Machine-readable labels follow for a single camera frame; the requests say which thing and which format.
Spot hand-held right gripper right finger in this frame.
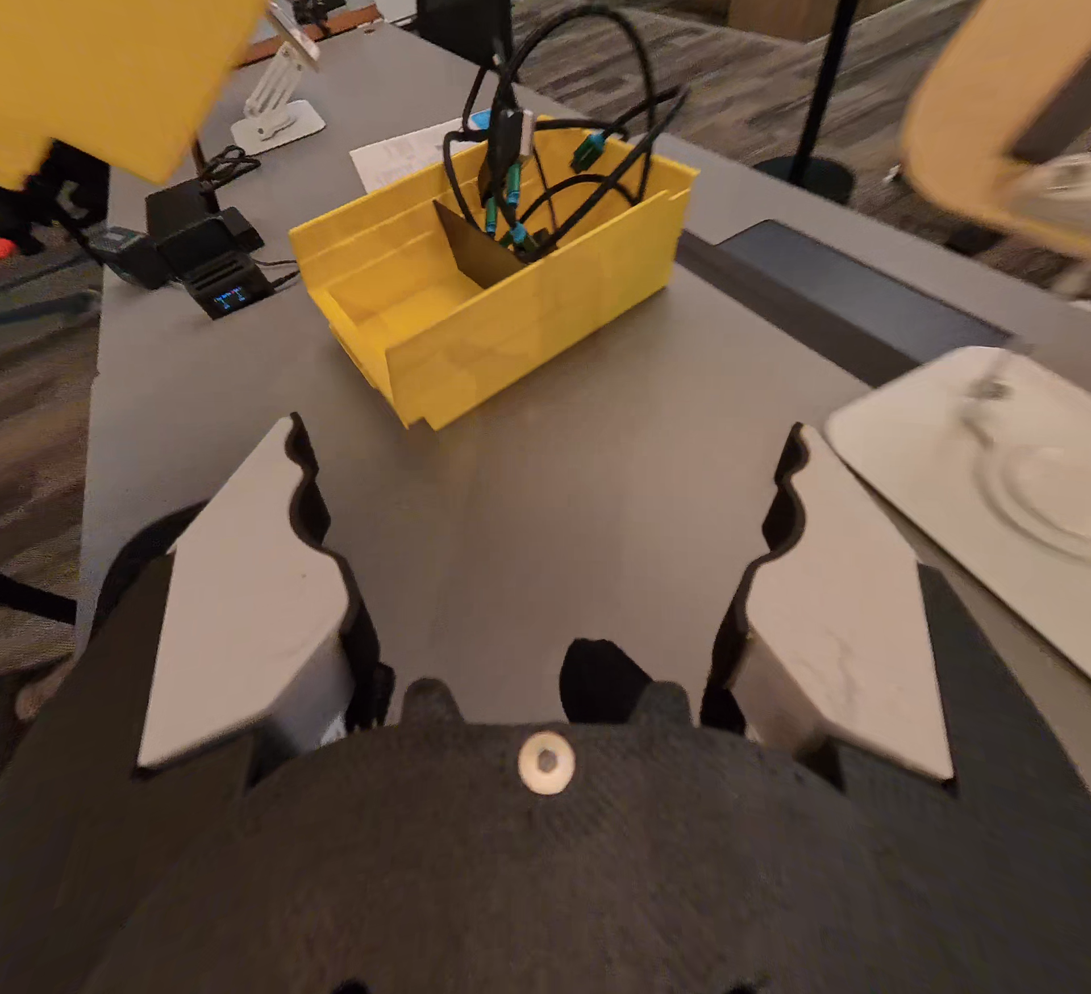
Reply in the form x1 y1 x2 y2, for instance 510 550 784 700
701 421 954 782

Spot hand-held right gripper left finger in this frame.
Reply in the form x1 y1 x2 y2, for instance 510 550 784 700
136 412 395 769

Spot yellow plastic bin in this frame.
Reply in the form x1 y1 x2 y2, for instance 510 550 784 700
288 115 700 430

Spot black hdmi switch box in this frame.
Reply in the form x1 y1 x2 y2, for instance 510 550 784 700
486 106 536 198

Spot white tablet stand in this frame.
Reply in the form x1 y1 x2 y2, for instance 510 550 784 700
230 0 327 156
825 154 1091 658

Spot black charger with blue display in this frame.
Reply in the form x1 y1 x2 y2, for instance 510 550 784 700
183 253 276 322

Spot dark grey battery pack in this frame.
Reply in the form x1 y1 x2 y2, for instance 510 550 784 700
89 225 172 290

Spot black power adapter box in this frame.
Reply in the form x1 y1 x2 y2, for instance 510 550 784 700
145 180 265 279

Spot black bin divider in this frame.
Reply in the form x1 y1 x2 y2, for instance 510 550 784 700
433 200 530 290

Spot black pole stand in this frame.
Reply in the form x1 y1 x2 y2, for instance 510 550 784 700
754 0 889 204

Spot black bags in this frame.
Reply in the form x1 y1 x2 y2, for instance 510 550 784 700
0 142 112 258

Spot white paper sheet blue stripe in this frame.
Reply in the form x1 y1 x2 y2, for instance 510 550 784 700
349 120 491 194

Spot yellow panel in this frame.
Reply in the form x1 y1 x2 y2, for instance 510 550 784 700
0 0 327 190

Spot brown wooden desk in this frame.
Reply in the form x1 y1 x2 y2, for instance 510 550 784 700
234 1 380 66

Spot coiled black cable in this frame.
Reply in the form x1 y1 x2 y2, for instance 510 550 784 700
194 144 261 198

